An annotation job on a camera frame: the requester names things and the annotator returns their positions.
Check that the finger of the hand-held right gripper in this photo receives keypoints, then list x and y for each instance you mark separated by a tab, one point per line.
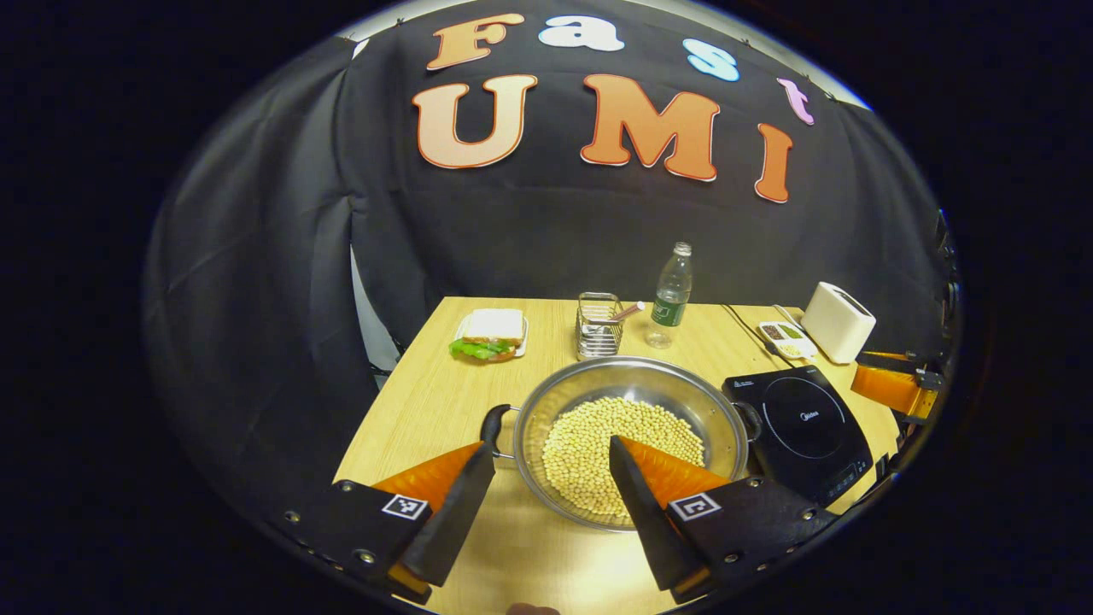
888	384

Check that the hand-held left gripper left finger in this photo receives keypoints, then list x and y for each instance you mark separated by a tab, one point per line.
461	521

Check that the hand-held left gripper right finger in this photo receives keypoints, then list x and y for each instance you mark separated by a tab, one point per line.
636	512

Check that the black induction cooktop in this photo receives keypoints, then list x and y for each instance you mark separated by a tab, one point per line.
803	418

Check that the stainless steel pot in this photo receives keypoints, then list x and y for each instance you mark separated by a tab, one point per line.
546	401

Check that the white toaster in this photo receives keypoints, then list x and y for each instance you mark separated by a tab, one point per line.
837	329

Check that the pile of soybeans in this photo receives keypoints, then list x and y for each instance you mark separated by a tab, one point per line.
589	444

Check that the white divided bean dish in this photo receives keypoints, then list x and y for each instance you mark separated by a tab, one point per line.
790	340

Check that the lettuce sandwich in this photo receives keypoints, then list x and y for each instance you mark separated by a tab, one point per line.
491	329

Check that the clear plastic water bottle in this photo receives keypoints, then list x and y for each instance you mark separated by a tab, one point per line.
670	307

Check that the black backdrop cloth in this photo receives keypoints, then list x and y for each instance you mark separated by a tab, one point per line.
529	239

